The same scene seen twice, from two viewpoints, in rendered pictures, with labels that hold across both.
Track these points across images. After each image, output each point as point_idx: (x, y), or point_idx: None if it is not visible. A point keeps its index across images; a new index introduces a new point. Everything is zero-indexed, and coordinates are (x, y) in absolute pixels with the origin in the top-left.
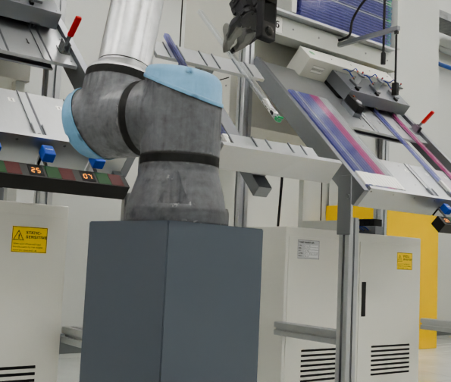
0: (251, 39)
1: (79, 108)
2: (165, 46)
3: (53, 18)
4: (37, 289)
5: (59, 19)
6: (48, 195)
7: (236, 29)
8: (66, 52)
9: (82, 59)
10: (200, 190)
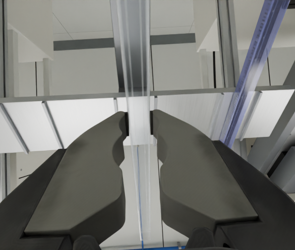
0: (62, 172)
1: None
2: (248, 125)
3: None
4: None
5: None
6: (225, 3)
7: (239, 200)
8: None
9: None
10: None
